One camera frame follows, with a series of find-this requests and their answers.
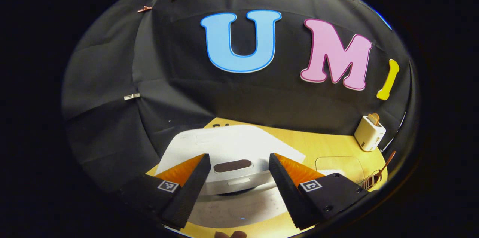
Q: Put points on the white toaster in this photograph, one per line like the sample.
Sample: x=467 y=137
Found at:
x=368 y=137

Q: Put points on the black backdrop cloth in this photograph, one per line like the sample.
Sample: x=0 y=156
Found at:
x=168 y=81

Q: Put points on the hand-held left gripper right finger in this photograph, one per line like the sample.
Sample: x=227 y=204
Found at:
x=286 y=193

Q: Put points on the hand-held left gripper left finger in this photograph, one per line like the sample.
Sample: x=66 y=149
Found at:
x=192 y=189

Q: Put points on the copper backdrop clip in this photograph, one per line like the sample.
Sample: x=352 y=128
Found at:
x=144 y=8

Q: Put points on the white rice cooker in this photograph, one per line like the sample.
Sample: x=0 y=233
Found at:
x=232 y=140

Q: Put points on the white backdrop clip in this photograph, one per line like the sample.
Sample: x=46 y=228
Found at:
x=131 y=96

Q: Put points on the toast bread slice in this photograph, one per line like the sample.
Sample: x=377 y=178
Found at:
x=373 y=119

